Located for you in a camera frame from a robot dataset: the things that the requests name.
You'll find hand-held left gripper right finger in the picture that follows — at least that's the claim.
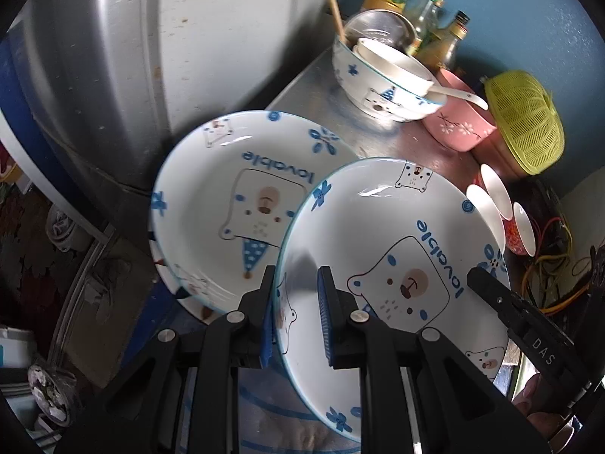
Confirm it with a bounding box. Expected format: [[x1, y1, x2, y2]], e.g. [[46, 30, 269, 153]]
[[316, 265, 544, 454]]

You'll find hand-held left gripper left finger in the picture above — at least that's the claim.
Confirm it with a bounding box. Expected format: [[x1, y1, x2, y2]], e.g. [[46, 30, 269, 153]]
[[54, 265, 277, 454]]

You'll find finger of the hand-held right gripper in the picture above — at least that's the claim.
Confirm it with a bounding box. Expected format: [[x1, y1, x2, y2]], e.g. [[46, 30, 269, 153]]
[[465, 267, 526, 339]]

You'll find white bear print plate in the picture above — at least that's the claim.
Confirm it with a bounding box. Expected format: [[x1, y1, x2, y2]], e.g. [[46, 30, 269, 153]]
[[279, 157, 511, 443], [168, 265, 223, 314], [150, 110, 360, 315]]

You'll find person's right hand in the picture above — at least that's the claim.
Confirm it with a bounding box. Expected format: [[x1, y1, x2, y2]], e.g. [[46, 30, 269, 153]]
[[513, 373, 576, 446]]

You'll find black induction cooker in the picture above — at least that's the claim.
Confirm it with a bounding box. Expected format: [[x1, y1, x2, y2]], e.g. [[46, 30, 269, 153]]
[[588, 245, 605, 294]]

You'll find brown pot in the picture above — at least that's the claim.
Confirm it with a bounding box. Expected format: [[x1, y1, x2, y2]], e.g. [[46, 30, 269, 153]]
[[473, 132, 527, 183]]

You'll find crumpled grey cloth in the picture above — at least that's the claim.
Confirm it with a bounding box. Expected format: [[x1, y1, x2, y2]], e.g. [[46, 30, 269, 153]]
[[93, 259, 134, 323]]

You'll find pink flower print bowl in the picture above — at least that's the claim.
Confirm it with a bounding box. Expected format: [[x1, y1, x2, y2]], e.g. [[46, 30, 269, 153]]
[[422, 68, 498, 152]]

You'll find yellow-green mesh food cover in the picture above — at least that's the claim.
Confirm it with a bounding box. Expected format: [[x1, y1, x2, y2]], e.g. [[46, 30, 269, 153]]
[[483, 70, 565, 176]]

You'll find white ceramic spoon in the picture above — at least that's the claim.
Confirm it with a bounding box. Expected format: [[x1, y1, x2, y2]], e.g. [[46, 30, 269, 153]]
[[416, 82, 489, 110]]

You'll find plastic bag of scraps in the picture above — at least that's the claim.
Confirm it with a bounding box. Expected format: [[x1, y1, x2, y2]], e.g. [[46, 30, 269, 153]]
[[26, 364, 79, 425]]

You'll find white grey object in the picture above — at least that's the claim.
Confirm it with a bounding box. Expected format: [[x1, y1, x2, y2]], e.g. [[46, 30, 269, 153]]
[[45, 205, 92, 252]]

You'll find white bear print bowl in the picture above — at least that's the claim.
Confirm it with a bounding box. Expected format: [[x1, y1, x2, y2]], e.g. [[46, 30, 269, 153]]
[[331, 35, 447, 124]]

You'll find plain white bowl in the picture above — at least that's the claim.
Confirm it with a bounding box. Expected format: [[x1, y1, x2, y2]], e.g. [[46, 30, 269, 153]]
[[352, 38, 436, 98]]

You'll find dark floral rug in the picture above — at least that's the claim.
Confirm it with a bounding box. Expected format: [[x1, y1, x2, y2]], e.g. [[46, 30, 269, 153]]
[[0, 184, 71, 341]]

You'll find white blue container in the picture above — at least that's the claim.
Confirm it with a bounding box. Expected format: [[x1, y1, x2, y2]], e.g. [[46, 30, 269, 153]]
[[0, 326, 42, 370]]

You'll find black cap oil bottle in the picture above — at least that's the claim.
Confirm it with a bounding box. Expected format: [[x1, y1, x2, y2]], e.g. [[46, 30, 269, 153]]
[[420, 11, 471, 70]]

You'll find green cap clear bottle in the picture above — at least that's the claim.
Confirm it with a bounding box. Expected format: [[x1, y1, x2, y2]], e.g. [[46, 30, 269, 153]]
[[406, 0, 444, 54]]

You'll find metal strainer bowl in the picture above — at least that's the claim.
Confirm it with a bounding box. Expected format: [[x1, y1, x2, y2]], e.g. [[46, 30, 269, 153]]
[[343, 9, 417, 54]]

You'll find red yellow package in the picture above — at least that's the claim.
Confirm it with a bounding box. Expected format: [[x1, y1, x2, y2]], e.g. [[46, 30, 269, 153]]
[[0, 146, 25, 186]]

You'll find wooden chopstick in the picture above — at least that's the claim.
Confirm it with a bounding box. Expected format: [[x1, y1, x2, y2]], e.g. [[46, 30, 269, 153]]
[[316, 0, 348, 41]]

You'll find orange cable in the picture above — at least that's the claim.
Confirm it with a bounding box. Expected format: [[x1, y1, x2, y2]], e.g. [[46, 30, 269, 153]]
[[532, 252, 599, 314]]

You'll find red cable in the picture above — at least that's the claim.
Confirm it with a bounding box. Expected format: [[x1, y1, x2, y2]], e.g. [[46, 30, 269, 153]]
[[543, 216, 574, 247]]

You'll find coloured wire bundle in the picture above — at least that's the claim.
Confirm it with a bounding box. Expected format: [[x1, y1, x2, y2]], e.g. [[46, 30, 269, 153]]
[[520, 184, 570, 303]]

